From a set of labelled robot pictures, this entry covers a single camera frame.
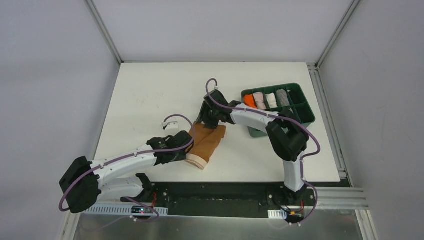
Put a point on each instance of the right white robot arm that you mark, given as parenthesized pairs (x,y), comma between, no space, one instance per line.
(288,140)

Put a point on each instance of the grey striped rolled underwear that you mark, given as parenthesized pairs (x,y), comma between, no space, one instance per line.
(283,98)

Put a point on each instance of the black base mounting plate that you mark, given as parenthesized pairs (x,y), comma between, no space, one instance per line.
(229,200)

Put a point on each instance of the white cable duct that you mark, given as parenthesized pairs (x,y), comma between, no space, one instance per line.
(277,214)
(125,210)

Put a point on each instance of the pink rolled underwear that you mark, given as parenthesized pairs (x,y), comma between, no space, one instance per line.
(259,100)

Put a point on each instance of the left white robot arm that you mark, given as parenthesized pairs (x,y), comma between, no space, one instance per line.
(88,181)

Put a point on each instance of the right aluminium rail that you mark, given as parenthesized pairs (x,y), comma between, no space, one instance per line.
(341,198)

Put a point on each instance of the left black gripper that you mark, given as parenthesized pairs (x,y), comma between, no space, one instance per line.
(185,144)

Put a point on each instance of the left white cable duct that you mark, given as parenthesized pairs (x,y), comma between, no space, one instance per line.
(125,210)

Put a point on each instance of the green divided plastic tray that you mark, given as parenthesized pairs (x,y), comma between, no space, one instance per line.
(299,104)

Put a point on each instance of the orange rolled underwear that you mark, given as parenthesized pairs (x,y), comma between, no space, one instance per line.
(249,101)

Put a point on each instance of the white rolled underwear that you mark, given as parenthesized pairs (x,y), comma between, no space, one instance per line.
(271,100)

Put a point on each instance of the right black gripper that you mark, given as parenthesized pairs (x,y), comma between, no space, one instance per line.
(209,116)

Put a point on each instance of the brown underwear beige waistband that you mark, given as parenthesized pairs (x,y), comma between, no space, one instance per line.
(206,140)

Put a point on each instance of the right white cable duct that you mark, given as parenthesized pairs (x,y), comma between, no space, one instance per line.
(277,214)

